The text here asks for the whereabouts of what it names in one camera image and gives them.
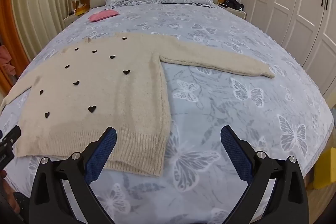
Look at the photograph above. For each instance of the black bag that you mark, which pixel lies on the black bag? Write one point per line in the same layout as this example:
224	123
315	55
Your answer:
235	4

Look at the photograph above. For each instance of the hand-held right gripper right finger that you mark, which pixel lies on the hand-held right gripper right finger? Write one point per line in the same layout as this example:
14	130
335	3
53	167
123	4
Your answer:
236	155

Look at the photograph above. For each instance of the beige pleated curtain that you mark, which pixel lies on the beige pleated curtain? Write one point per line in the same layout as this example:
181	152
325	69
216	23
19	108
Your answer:
39	3

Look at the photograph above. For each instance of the person's dark dotted pants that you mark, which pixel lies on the person's dark dotted pants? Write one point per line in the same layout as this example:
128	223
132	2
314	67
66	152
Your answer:
19	200

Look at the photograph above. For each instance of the yellow item on nightstand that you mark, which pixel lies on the yellow item on nightstand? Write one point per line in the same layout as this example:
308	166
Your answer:
79	12

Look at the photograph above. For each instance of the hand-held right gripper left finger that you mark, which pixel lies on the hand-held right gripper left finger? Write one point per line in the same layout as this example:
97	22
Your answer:
102	158

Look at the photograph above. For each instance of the orange curtain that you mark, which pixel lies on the orange curtain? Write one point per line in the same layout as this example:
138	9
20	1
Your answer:
10	29

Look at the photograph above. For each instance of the pink pouch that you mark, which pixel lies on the pink pouch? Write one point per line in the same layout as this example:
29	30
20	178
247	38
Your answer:
103	15

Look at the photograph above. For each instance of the white nightstand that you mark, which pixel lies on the white nightstand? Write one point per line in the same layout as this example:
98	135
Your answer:
240	14
69	19

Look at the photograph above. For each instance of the yellow box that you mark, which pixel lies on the yellow box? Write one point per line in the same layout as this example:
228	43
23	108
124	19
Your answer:
325	169

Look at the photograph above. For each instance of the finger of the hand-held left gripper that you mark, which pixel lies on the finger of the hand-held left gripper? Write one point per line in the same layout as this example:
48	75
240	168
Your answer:
11	136

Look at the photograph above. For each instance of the bed with butterfly duvet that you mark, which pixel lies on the bed with butterfly duvet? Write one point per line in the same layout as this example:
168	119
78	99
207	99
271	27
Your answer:
223	108

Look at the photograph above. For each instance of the pink cloth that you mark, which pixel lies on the pink cloth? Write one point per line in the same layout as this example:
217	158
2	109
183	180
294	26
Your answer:
5	56

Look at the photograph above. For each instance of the beige sweater with black hearts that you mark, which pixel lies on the beige sweater with black hearts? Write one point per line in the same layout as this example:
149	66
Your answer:
92	87

